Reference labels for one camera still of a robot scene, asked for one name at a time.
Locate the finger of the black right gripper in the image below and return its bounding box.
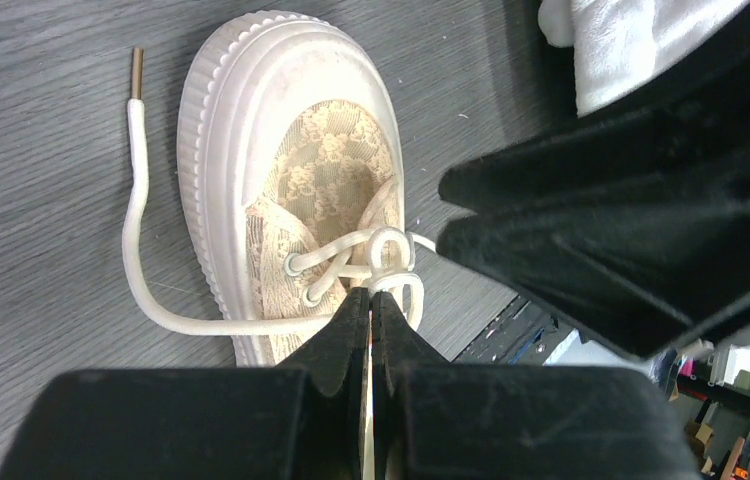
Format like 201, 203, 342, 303
438, 172, 750, 358
438, 13, 750, 212

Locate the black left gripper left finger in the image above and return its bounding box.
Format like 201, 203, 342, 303
0, 288, 370, 479

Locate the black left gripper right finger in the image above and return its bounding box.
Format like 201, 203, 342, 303
372, 293, 699, 479

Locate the beige sneaker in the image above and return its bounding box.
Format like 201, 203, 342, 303
122, 11, 432, 366

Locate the black white checkered pillow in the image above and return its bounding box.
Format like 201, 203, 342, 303
538, 0, 747, 117

